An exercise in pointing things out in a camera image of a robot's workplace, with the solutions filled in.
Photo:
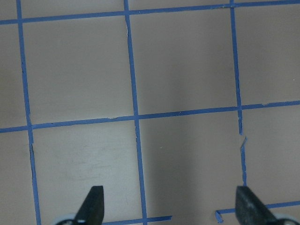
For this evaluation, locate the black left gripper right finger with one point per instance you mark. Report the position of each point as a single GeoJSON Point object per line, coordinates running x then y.
{"type": "Point", "coordinates": [249, 210]}

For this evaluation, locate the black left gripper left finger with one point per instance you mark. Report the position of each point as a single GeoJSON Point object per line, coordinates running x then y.
{"type": "Point", "coordinates": [91, 211]}

